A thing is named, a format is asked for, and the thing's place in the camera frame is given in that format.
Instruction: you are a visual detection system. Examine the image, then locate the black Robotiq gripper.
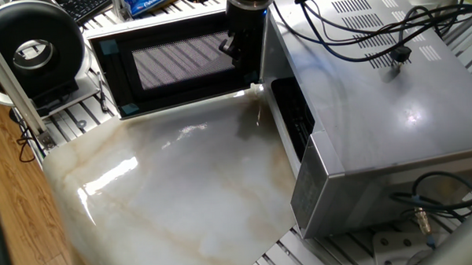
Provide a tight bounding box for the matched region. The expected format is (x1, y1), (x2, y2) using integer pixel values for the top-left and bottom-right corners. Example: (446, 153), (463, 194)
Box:
(216, 6), (270, 77)

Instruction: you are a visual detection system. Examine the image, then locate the silver black microwave door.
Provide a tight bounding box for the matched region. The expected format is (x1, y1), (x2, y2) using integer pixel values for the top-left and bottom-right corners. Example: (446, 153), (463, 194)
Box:
(82, 4), (270, 122)

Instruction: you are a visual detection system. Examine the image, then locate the silver microwave oven body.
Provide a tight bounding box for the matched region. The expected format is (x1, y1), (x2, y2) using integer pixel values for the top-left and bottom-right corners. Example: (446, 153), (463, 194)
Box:
(256, 0), (472, 241)

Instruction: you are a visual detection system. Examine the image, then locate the blue tissue pack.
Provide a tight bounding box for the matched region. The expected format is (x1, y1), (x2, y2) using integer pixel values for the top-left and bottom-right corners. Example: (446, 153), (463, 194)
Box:
(123, 0), (182, 17)

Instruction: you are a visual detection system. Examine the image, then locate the teal tape patch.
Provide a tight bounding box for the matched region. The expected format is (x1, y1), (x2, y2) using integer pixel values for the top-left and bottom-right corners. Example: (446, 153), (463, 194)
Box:
(120, 103), (141, 117)
(98, 39), (120, 56)

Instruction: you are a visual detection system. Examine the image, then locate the glossy marble pattern mat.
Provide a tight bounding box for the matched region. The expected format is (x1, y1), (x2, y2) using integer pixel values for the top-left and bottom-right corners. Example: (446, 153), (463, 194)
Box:
(39, 83), (304, 265)

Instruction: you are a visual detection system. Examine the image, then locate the black computer keyboard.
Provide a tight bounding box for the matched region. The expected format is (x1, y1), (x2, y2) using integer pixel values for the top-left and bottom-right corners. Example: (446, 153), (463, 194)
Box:
(53, 0), (115, 24)

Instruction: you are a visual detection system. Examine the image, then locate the silver mounting plate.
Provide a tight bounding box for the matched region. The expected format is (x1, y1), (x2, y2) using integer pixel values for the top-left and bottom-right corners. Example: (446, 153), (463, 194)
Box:
(371, 227), (437, 265)

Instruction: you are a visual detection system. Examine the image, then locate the dark camera cable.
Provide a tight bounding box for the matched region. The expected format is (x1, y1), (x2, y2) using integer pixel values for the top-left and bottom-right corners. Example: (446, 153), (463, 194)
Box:
(272, 0), (472, 66)

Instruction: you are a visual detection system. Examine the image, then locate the aluminium frame beam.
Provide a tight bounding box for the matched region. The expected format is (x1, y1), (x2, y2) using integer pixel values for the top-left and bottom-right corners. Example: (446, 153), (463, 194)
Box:
(0, 20), (57, 153)
(111, 0), (133, 22)

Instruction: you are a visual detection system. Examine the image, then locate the black handled metal tool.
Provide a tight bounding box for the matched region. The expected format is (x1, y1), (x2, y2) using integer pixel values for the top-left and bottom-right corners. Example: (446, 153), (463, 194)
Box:
(97, 71), (109, 114)

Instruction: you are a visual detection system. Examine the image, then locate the black microwave plug cord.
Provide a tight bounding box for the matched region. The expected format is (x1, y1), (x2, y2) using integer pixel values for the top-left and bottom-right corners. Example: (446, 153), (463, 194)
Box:
(388, 2), (472, 72)

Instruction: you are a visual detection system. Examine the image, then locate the thin black cable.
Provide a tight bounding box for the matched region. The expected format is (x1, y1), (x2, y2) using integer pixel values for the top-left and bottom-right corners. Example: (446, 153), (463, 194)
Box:
(9, 107), (39, 164)

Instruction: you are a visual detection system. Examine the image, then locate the black round ring device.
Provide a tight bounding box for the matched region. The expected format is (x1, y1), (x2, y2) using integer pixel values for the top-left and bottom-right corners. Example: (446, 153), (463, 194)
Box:
(0, 0), (89, 111)

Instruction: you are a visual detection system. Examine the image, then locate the brass cable connector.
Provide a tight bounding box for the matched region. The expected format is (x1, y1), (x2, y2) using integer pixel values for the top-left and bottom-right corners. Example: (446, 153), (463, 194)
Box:
(414, 206), (436, 238)

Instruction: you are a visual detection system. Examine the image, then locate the black cable bundle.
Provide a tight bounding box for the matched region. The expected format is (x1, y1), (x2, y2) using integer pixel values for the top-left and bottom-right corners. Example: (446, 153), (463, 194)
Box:
(389, 169), (472, 227)

